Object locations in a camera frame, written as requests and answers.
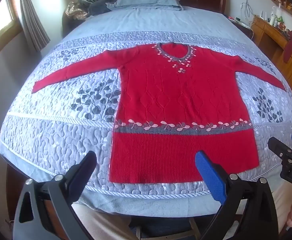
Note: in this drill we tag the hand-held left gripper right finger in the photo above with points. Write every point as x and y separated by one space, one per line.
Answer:
208 175

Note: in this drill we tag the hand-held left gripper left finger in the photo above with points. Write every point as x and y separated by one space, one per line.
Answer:
83 170

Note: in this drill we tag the red knit sweater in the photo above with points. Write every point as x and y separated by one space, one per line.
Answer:
180 100

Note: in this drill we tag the pile of dark clothes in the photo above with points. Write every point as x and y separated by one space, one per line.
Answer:
101 5

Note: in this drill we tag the grey leaf-print quilt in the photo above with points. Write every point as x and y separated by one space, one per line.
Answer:
61 130

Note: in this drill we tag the red sock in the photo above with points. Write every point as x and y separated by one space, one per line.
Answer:
289 47

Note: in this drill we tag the wooden cabinet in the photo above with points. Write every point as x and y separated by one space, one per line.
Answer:
273 40

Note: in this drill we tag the cluster of bottles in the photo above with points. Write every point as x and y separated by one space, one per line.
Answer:
275 18

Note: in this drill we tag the dark wooden nightstand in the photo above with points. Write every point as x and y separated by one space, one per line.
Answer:
240 28

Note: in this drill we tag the shiny gold bag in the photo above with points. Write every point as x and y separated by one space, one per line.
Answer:
74 11

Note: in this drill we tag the grey curtain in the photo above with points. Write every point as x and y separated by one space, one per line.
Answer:
32 17

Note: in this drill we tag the blue-grey pillow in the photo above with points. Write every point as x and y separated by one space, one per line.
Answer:
146 1

